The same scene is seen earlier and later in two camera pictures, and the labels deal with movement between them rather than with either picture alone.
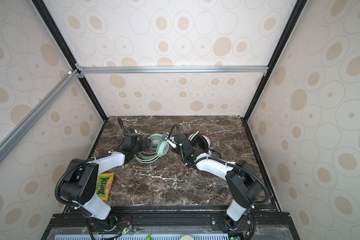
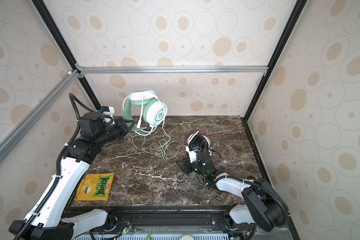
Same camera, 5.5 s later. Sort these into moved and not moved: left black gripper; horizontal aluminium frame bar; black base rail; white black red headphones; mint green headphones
Moved: left black gripper; mint green headphones
Not moved: black base rail; white black red headphones; horizontal aluminium frame bar
